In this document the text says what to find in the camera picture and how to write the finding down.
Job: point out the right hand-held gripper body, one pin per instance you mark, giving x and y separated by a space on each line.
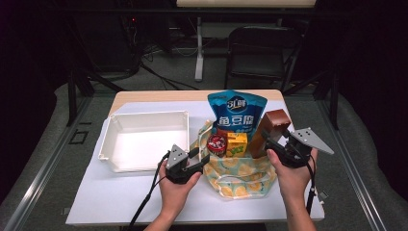
301 144

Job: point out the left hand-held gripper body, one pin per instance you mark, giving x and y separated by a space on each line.
176 160

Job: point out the brown box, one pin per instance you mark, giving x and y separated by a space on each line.
274 120

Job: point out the red round can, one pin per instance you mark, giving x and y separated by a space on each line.
217 144

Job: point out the yellow drink carton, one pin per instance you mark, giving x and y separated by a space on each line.
236 142

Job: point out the white plastic bin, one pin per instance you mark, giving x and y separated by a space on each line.
144 144

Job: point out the fruit-print cloth bag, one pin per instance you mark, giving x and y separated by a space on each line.
240 174

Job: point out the blue snack pouch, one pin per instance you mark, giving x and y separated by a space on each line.
237 110

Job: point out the person's left hand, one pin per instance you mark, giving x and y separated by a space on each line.
174 195

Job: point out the person's right hand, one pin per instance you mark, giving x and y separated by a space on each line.
295 183

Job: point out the black metal stand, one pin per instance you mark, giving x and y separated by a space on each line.
334 102
72 96

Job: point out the black folding chair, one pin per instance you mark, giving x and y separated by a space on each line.
256 64

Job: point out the white desk leg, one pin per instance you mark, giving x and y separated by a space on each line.
199 57

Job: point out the dark equipment cabinet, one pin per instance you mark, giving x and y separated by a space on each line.
106 45

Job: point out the beige desk top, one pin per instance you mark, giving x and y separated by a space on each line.
243 3

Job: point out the aluminium floor rail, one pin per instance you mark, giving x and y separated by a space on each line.
38 186
356 183

